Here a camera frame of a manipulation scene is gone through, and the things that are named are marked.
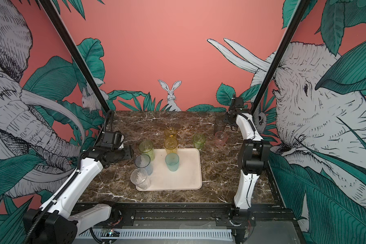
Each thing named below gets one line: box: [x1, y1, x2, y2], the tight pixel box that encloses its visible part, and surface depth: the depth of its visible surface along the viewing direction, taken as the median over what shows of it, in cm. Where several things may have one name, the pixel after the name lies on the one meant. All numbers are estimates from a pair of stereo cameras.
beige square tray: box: [135, 147, 203, 192], surface depth 92 cm
